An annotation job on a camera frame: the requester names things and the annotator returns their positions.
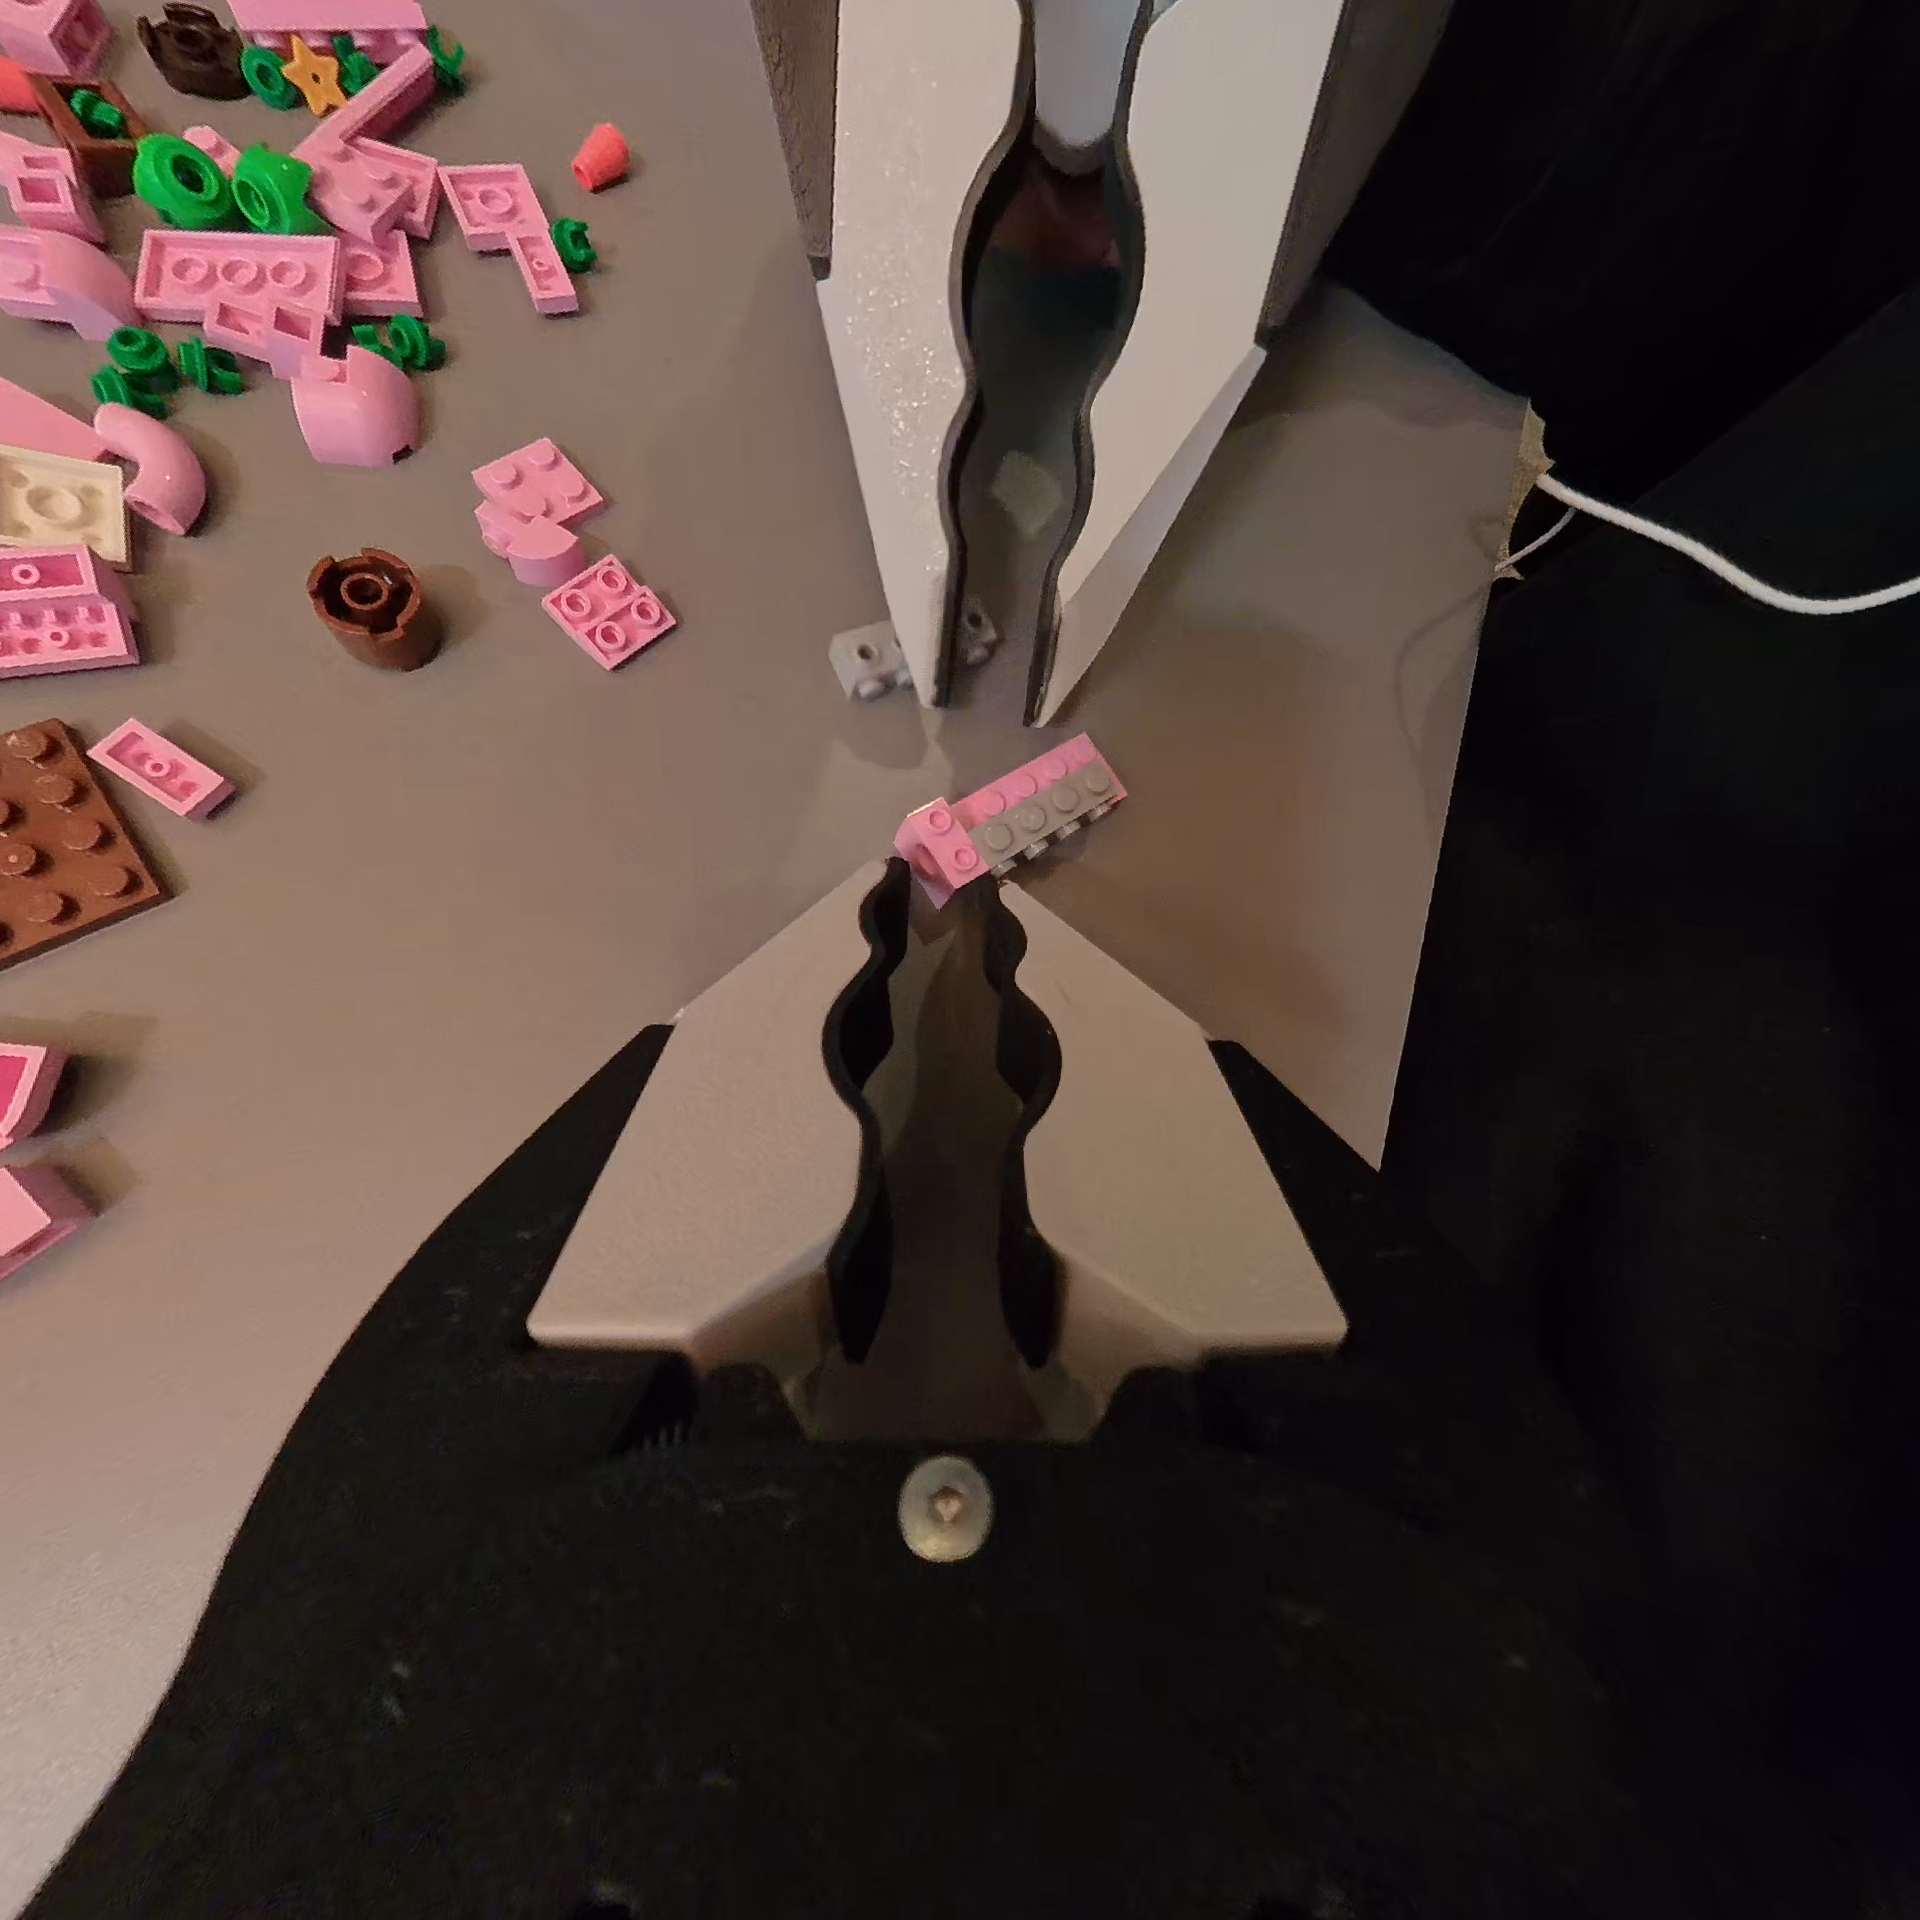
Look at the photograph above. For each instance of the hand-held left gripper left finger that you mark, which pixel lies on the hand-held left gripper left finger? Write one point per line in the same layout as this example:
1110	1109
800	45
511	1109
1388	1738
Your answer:
705	1184

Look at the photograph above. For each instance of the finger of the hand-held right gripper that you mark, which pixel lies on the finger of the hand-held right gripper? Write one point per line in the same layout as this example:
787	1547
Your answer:
901	299
1201	270

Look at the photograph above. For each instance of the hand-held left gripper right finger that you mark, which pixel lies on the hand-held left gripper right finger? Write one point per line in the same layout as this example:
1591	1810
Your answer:
1184	1200

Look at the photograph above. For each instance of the grey studded toy brick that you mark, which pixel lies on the grey studded toy brick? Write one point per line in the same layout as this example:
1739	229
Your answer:
869	661

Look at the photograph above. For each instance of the pink and grey brick assembly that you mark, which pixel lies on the pink and grey brick assembly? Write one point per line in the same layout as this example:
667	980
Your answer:
1021	819

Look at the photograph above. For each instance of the coral toy cone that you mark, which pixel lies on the coral toy cone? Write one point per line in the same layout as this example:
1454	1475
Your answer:
600	158

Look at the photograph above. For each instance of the brown round toy brick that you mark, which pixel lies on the brown round toy brick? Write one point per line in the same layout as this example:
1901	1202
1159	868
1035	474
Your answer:
375	638

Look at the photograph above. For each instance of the yellow star toy piece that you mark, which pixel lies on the yellow star toy piece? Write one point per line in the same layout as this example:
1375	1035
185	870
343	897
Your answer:
311	75

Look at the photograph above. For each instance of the pile of pink toy bricks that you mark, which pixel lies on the pile of pink toy bricks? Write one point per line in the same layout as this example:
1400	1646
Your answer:
235	277

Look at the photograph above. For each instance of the brown studded plate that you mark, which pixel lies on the brown studded plate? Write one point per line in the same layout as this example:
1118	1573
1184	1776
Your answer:
60	856

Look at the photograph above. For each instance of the dark brown small round piece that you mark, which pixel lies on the dark brown small round piece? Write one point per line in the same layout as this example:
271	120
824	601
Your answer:
195	60

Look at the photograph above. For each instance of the cream square toy plate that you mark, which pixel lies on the cream square toy plate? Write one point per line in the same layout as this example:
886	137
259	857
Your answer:
54	510

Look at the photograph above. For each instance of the small brown frame piece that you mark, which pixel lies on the small brown frame piece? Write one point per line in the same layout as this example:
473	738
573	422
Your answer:
119	163

